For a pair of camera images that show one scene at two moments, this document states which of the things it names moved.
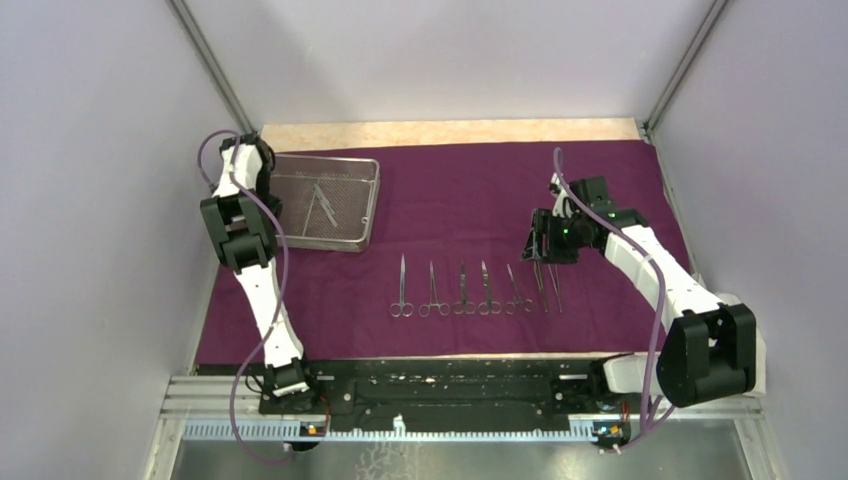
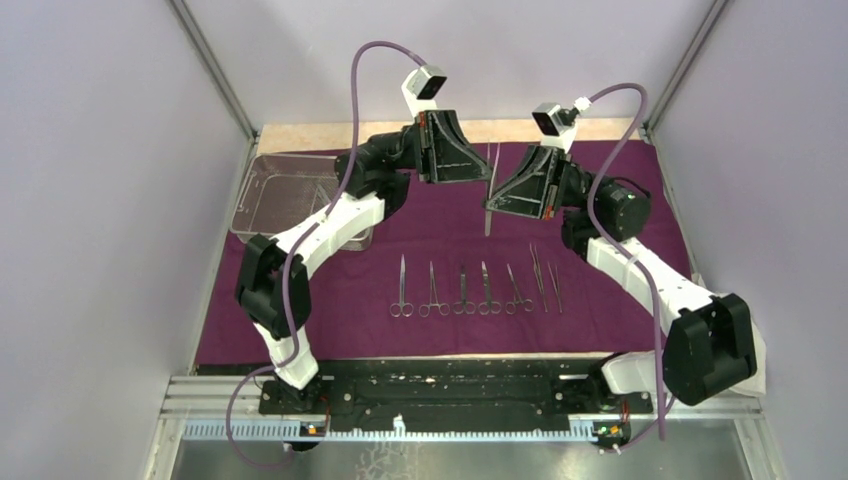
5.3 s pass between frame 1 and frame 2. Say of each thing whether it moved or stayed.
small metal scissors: stayed
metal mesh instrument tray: stayed
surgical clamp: stayed
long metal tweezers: moved
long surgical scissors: stayed
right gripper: moved
